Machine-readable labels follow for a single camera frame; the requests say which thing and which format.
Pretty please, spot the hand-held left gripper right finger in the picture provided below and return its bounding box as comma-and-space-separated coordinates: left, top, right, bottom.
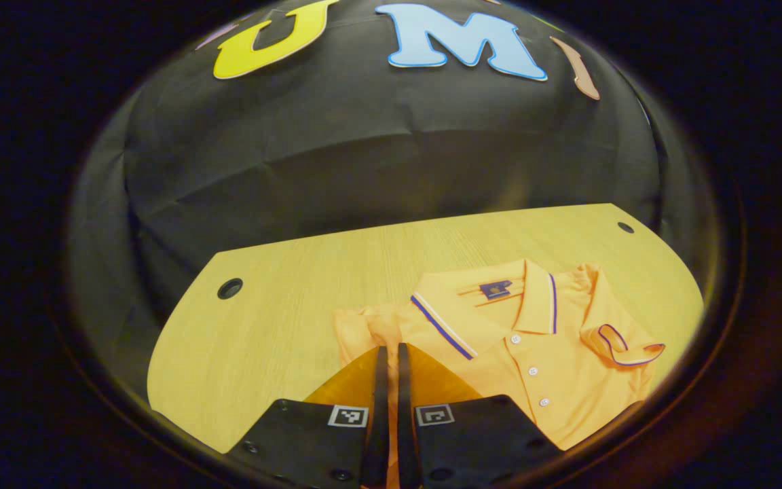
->
397, 342, 563, 489

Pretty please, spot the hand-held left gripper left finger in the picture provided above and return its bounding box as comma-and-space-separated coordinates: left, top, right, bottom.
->
227, 345, 390, 489

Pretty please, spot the orange collared T-shirt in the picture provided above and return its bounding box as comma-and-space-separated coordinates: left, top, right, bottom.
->
332, 258, 667, 489

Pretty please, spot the black backdrop cloth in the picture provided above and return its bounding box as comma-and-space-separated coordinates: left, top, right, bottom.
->
65, 0, 719, 408

